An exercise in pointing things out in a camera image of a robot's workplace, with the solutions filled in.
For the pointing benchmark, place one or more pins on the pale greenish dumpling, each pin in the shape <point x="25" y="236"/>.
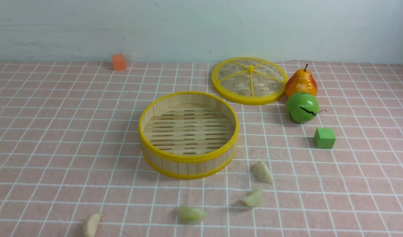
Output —
<point x="190" y="215"/>

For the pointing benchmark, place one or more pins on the yellow-rimmed bamboo steamer tray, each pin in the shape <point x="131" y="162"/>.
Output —
<point x="188" y="135"/>

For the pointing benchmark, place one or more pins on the yellow-rimmed woven steamer lid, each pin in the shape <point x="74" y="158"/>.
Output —
<point x="249" y="81"/>

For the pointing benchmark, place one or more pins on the orange foam cube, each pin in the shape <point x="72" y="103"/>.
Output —
<point x="118" y="62"/>

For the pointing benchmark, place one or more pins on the green toy apple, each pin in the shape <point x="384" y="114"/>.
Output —
<point x="302" y="107"/>

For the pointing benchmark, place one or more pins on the orange yellow toy pear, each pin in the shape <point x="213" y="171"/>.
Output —
<point x="301" y="81"/>

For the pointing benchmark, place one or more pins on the green foam cube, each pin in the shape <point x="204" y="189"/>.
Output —
<point x="324" y="138"/>

